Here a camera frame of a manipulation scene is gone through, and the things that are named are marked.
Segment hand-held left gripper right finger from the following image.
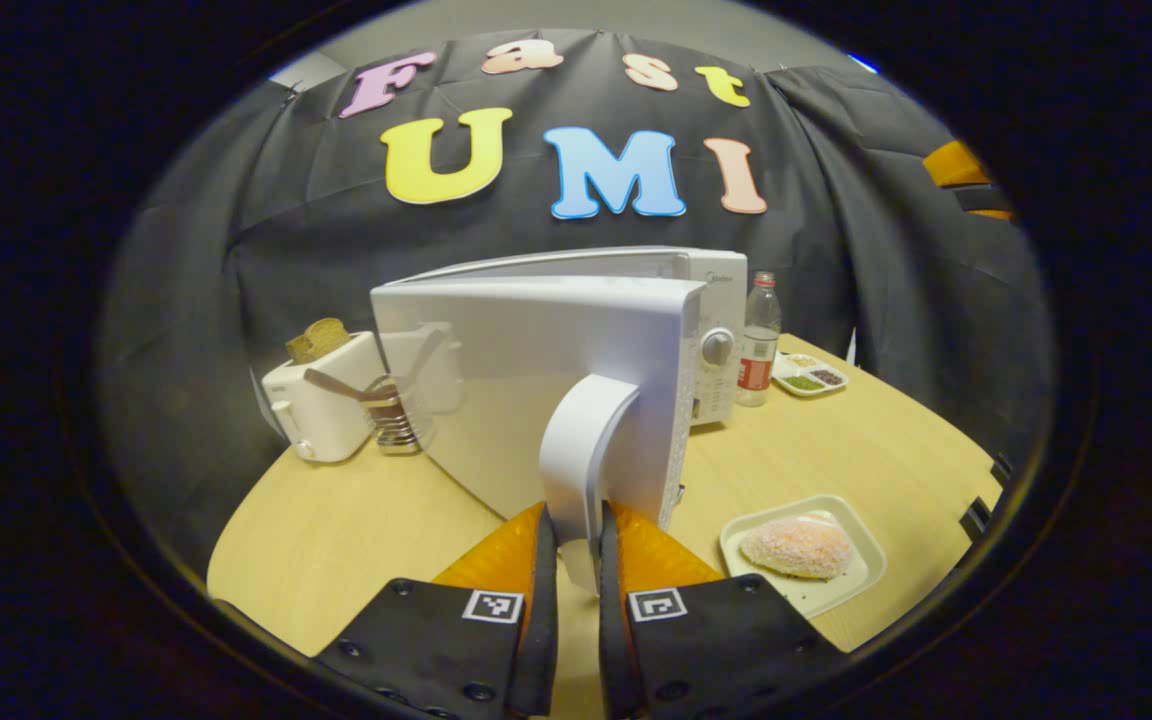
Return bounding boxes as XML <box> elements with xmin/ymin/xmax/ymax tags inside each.
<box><xmin>596</xmin><ymin>500</ymin><xmax>852</xmax><ymax>720</ymax></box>

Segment white toaster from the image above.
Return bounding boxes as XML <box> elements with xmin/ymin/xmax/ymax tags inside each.
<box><xmin>261</xmin><ymin>330</ymin><xmax>387</xmax><ymax>464</ymax></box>

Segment white sectioned condiment dish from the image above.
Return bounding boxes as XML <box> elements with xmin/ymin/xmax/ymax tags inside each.
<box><xmin>772</xmin><ymin>352</ymin><xmax>849</xmax><ymax>399</ymax></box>

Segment pink round bread bun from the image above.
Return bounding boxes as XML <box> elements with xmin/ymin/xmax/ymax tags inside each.
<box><xmin>740</xmin><ymin>514</ymin><xmax>856</xmax><ymax>581</ymax></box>

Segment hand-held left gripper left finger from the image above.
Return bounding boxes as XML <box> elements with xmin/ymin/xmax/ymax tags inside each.
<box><xmin>314</xmin><ymin>500</ymin><xmax>560</xmax><ymax>720</ymax></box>

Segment clear bottle with red label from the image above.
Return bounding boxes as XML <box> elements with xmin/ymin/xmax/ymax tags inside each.
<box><xmin>736</xmin><ymin>271</ymin><xmax>783</xmax><ymax>408</ymax></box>

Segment white microwave oven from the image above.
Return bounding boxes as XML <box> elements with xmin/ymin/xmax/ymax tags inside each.
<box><xmin>371</xmin><ymin>245</ymin><xmax>749</xmax><ymax>598</ymax></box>

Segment pale rectangular tray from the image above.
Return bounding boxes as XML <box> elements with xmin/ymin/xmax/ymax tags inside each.
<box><xmin>719</xmin><ymin>494</ymin><xmax>888</xmax><ymax>620</ymax></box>

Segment black backdrop cloth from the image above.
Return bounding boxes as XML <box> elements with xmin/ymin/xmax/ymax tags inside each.
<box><xmin>96</xmin><ymin>28</ymin><xmax>1055</xmax><ymax>571</ymax></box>

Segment clear glass utensil cup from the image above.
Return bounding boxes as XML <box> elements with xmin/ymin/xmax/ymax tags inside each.
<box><xmin>366</xmin><ymin>375</ymin><xmax>435</xmax><ymax>457</ymax></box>

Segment brown bread slice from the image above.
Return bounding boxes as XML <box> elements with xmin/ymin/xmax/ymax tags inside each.
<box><xmin>286</xmin><ymin>318</ymin><xmax>352</xmax><ymax>366</ymax></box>

